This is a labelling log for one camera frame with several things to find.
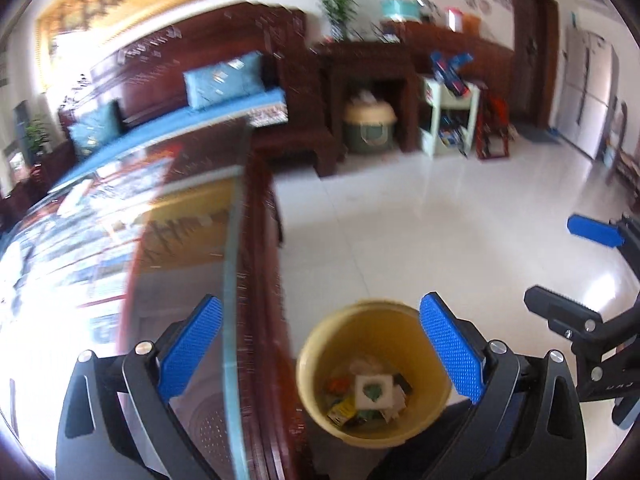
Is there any yellow drink carton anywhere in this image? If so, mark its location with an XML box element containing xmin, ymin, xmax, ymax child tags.
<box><xmin>327</xmin><ymin>395</ymin><xmax>358</xmax><ymax>426</ymax></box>

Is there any brown wooden door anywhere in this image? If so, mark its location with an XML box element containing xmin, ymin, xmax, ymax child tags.
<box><xmin>507</xmin><ymin>0</ymin><xmax>561</xmax><ymax>131</ymax></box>

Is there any yellow plastic bin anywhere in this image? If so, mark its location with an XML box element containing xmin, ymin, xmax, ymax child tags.
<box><xmin>296</xmin><ymin>300</ymin><xmax>453</xmax><ymax>450</ymax></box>

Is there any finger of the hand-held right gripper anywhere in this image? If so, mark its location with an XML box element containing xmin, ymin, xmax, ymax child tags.
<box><xmin>524</xmin><ymin>285</ymin><xmax>640</xmax><ymax>403</ymax></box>
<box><xmin>567</xmin><ymin>214</ymin><xmax>640</xmax><ymax>261</ymax></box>

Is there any dark wooden side table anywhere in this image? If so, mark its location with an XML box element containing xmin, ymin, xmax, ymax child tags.
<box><xmin>315</xmin><ymin>40</ymin><xmax>418</xmax><ymax>176</ymax></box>

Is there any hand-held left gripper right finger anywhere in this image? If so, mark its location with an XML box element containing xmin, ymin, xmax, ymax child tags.
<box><xmin>419</xmin><ymin>291</ymin><xmax>588</xmax><ymax>480</ymax></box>

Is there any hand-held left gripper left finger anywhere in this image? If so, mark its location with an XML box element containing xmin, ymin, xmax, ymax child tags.
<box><xmin>55</xmin><ymin>294</ymin><xmax>224</xmax><ymax>480</ymax></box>

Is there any white foam block with hole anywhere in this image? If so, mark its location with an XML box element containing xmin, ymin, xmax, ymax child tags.
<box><xmin>352</xmin><ymin>372</ymin><xmax>407</xmax><ymax>411</ymax></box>

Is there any red metal rack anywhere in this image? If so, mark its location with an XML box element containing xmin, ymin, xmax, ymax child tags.
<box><xmin>475</xmin><ymin>95</ymin><xmax>511</xmax><ymax>161</ymax></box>

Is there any silver refrigerator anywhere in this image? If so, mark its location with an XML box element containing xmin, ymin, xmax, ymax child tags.
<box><xmin>555</xmin><ymin>25</ymin><xmax>621</xmax><ymax>161</ymax></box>

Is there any beige green pet carrier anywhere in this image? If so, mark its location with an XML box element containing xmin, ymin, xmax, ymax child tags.
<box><xmin>342</xmin><ymin>92</ymin><xmax>401</xmax><ymax>156</ymax></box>

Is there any white paper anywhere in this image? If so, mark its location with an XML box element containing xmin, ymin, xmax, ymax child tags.
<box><xmin>380</xmin><ymin>395</ymin><xmax>407</xmax><ymax>421</ymax></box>

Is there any blue sofa seat mat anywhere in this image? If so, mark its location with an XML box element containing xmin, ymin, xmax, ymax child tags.
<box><xmin>47</xmin><ymin>87</ymin><xmax>288</xmax><ymax>193</ymax></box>

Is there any white plastic bag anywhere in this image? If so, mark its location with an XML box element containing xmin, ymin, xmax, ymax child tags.
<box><xmin>350</xmin><ymin>355</ymin><xmax>383</xmax><ymax>376</ymax></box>

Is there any blue toy box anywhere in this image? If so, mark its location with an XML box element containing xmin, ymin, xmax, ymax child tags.
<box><xmin>430</xmin><ymin>51</ymin><xmax>473</xmax><ymax>97</ymax></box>

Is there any wooden corner table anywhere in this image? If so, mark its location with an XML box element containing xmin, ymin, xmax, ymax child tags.
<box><xmin>0</xmin><ymin>142</ymin><xmax>68</xmax><ymax>221</ymax></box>

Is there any teal floral cushion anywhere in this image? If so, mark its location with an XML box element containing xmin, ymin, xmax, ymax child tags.
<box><xmin>182</xmin><ymin>51</ymin><xmax>266</xmax><ymax>111</ymax></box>
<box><xmin>67</xmin><ymin>102</ymin><xmax>123</xmax><ymax>153</ymax></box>

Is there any glass-top wooden table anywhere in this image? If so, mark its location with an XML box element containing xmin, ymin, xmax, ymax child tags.
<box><xmin>0</xmin><ymin>120</ymin><xmax>313</xmax><ymax>480</ymax></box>

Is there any blue door mat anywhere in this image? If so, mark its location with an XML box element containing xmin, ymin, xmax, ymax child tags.
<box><xmin>520</xmin><ymin>127</ymin><xmax>563</xmax><ymax>145</ymax></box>

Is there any long wooden cabinet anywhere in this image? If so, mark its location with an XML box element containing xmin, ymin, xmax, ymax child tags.
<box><xmin>385</xmin><ymin>20</ymin><xmax>516</xmax><ymax>126</ymax></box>

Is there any small potted plant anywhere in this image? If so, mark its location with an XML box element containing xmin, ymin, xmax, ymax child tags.
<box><xmin>22</xmin><ymin>115</ymin><xmax>51</xmax><ymax>156</ymax></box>

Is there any white small shelf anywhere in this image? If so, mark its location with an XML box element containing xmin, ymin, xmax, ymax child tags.
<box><xmin>419</xmin><ymin>75</ymin><xmax>481</xmax><ymax>158</ymax></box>

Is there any gold picture frame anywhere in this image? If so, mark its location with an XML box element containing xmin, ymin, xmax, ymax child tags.
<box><xmin>35</xmin><ymin>0</ymin><xmax>323</xmax><ymax>93</ymax></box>

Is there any black tower appliance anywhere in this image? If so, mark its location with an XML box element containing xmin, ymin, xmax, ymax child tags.
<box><xmin>12</xmin><ymin>100</ymin><xmax>31</xmax><ymax>156</ymax></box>

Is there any wooden chair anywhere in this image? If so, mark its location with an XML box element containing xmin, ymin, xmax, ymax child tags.
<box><xmin>607</xmin><ymin>100</ymin><xmax>640</xmax><ymax>186</ymax></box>

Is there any long carved wooden sofa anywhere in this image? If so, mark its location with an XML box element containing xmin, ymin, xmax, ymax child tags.
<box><xmin>55</xmin><ymin>2</ymin><xmax>341</xmax><ymax>176</ymax></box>

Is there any potted plant in patterned vase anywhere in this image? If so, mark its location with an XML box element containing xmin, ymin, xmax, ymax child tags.
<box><xmin>312</xmin><ymin>0</ymin><xmax>358</xmax><ymax>43</ymax></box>

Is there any teal round box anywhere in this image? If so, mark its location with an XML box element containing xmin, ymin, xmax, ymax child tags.
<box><xmin>380</xmin><ymin>0</ymin><xmax>423</xmax><ymax>23</ymax></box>

